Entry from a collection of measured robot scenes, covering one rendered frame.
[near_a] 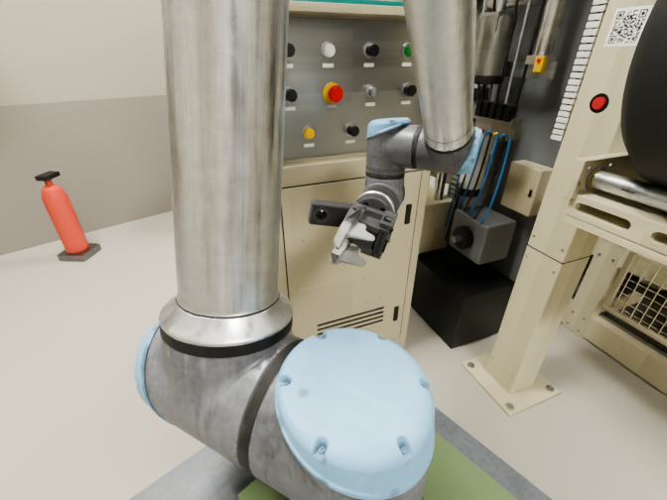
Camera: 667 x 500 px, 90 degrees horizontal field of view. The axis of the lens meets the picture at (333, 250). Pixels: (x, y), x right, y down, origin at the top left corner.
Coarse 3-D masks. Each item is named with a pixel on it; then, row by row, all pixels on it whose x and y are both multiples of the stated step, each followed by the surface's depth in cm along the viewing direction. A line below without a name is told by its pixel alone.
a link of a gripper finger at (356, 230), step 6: (342, 222) 55; (348, 222) 55; (354, 222) 57; (342, 228) 54; (348, 228) 54; (354, 228) 56; (360, 228) 56; (336, 234) 54; (342, 234) 53; (348, 234) 54; (354, 234) 54; (360, 234) 54; (366, 234) 55; (336, 240) 52; (342, 240) 53; (366, 240) 54; (372, 240) 54; (336, 246) 52
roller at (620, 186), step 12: (600, 180) 80; (612, 180) 78; (624, 180) 77; (636, 180) 75; (612, 192) 79; (624, 192) 76; (636, 192) 74; (648, 192) 72; (660, 192) 71; (648, 204) 73; (660, 204) 71
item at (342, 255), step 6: (348, 240) 59; (342, 246) 58; (348, 246) 61; (354, 246) 61; (336, 252) 56; (342, 252) 57; (348, 252) 59; (354, 252) 59; (330, 258) 54; (336, 258) 54; (342, 258) 57; (348, 258) 57; (354, 258) 58; (360, 258) 58; (336, 264) 56; (354, 264) 56; (360, 264) 57
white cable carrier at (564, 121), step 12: (600, 0) 81; (588, 24) 84; (600, 24) 82; (588, 48) 85; (576, 60) 88; (588, 60) 86; (576, 72) 89; (576, 84) 89; (564, 96) 93; (576, 96) 90; (564, 108) 93; (564, 120) 94; (564, 132) 95
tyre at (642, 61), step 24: (648, 24) 59; (648, 48) 58; (648, 72) 58; (624, 96) 66; (648, 96) 59; (624, 120) 67; (648, 120) 61; (624, 144) 72; (648, 144) 64; (648, 168) 68
